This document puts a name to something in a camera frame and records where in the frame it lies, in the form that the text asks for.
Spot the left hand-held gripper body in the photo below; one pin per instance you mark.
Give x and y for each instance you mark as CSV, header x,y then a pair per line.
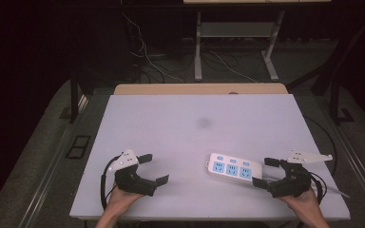
x,y
129,181

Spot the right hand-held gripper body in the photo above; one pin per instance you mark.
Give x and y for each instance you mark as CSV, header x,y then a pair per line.
x,y
293,183

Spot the white power strip blue sockets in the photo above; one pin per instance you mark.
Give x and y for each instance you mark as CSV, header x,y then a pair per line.
x,y
234,168

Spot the person's left hand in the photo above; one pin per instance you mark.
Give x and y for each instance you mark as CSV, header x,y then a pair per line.
x,y
122,201

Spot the person's right hand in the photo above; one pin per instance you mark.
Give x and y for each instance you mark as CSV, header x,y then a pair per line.
x,y
301,204

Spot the white foam board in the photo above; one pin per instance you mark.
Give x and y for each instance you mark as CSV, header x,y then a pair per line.
x,y
183,126

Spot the wooden table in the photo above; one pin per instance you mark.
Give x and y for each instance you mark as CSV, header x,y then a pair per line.
x,y
199,89

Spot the black upright stand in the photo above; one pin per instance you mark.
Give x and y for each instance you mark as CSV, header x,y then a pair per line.
x,y
74,95

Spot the black angled stand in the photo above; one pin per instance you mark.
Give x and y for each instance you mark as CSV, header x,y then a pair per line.
x,y
336,79

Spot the grey metal stand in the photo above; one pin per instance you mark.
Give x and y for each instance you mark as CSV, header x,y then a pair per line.
x,y
237,30

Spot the black floor frame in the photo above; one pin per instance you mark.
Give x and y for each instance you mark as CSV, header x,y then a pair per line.
x,y
79,146

